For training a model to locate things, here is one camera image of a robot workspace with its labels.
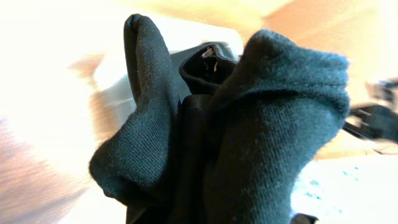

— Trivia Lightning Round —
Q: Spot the black sock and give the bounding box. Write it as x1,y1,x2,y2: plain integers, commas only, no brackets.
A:
88,13,351,224

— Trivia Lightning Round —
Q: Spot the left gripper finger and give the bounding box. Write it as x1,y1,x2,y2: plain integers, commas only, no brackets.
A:
290,213,319,224

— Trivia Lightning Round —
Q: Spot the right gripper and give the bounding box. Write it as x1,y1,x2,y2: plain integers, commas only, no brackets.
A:
343,77,397,142

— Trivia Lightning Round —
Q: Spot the clear plastic storage bin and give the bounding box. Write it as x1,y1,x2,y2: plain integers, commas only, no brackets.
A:
62,18,398,224

